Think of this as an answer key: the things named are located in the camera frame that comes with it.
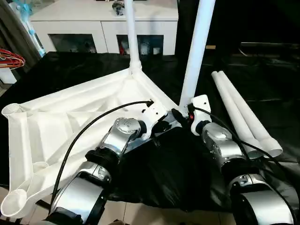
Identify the white plastic table leg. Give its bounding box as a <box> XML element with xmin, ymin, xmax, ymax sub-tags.
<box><xmin>217</xmin><ymin>70</ymin><xmax>285</xmax><ymax>158</ymax></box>
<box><xmin>123</xmin><ymin>0</ymin><xmax>143</xmax><ymax>75</ymax></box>
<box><xmin>211</xmin><ymin>70</ymin><xmax>270</xmax><ymax>158</ymax></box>
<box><xmin>178</xmin><ymin>0</ymin><xmax>217</xmax><ymax>111</ymax></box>

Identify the white cabinet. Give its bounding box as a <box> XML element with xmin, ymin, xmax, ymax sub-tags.
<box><xmin>28</xmin><ymin>0</ymin><xmax>180</xmax><ymax>56</ymax></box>

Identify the white plastic table top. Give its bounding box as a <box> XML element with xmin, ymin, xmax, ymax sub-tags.
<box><xmin>0</xmin><ymin>67</ymin><xmax>188</xmax><ymax>220</ymax></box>

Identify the grey crumpled bundle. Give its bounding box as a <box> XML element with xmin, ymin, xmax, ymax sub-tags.
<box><xmin>111</xmin><ymin>1</ymin><xmax>126</xmax><ymax>15</ymax></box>

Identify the black plastic mat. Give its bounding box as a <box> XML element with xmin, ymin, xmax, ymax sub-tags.
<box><xmin>0</xmin><ymin>49</ymin><xmax>300</xmax><ymax>216</ymax></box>

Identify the red wire hanger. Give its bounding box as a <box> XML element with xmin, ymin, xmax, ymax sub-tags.
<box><xmin>0</xmin><ymin>47</ymin><xmax>26</xmax><ymax>70</ymax></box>

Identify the black metal bar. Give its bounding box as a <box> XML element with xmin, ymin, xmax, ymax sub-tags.
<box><xmin>239</xmin><ymin>42</ymin><xmax>300</xmax><ymax>58</ymax></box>

